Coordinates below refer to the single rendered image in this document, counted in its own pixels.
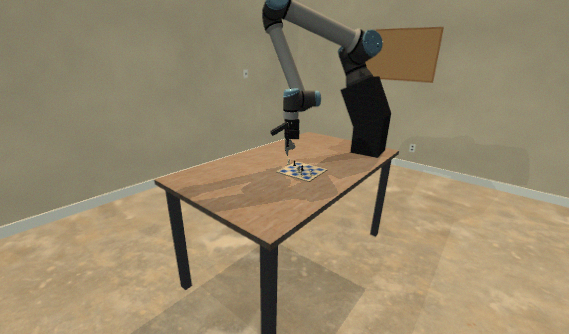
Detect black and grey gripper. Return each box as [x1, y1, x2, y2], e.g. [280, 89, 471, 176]
[284, 119, 299, 156]

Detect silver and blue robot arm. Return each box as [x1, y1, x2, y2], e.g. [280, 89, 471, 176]
[262, 0, 383, 120]

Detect blue and cream chessboard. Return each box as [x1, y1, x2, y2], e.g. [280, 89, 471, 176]
[276, 161, 328, 182]

